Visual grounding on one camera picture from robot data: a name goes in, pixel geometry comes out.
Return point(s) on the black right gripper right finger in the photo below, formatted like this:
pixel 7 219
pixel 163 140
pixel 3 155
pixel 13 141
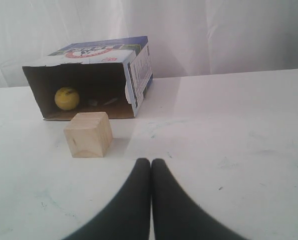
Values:
pixel 176 216

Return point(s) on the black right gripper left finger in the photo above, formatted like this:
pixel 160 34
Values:
pixel 127 215

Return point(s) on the yellow ball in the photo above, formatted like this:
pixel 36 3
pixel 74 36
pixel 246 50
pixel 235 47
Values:
pixel 67 98

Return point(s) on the wooden cube block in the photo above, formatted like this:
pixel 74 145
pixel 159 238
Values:
pixel 89 135

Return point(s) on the blue white cardboard box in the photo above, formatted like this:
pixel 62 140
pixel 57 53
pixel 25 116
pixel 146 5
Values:
pixel 111 76

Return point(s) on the white backdrop curtain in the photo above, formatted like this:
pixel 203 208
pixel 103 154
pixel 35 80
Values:
pixel 186 38

